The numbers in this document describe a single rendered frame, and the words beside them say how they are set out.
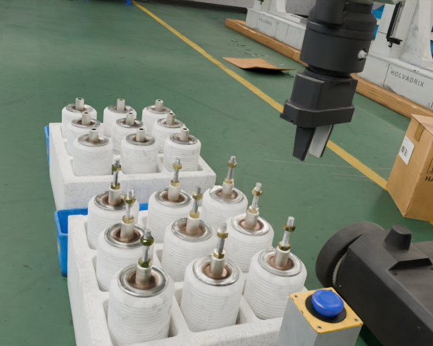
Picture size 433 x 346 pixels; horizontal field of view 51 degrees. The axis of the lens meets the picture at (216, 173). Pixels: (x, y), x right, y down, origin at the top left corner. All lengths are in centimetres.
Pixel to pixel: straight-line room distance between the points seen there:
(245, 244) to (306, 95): 33
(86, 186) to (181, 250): 40
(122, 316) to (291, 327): 24
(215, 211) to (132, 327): 33
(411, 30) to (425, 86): 53
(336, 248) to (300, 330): 47
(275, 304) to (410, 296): 28
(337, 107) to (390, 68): 264
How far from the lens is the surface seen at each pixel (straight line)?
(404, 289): 95
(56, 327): 99
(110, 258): 77
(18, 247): 121
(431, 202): 168
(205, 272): 73
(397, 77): 324
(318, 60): 62
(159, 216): 89
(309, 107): 63
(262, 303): 78
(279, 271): 76
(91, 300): 77
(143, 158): 115
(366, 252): 102
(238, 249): 85
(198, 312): 73
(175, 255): 81
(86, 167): 113
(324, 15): 59
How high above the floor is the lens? 70
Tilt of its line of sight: 25 degrees down
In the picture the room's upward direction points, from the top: 9 degrees clockwise
